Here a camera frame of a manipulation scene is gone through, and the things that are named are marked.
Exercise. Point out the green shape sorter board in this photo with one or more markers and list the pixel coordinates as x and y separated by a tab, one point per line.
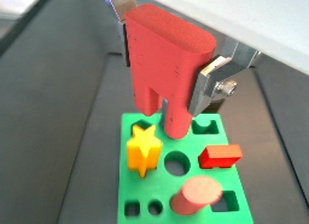
143	196

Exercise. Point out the yellow star block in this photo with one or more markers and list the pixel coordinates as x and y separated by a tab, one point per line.
143	150

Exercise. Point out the red cylinder block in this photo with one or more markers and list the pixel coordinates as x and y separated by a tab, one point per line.
198	192

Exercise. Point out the red rectangular block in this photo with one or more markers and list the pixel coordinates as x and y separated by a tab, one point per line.
219	156

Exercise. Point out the red square-circle peg block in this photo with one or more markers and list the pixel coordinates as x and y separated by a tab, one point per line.
168	49

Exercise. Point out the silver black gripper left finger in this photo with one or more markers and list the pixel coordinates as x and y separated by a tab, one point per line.
120	7

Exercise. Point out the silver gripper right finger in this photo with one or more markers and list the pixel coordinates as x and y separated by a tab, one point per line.
212	79

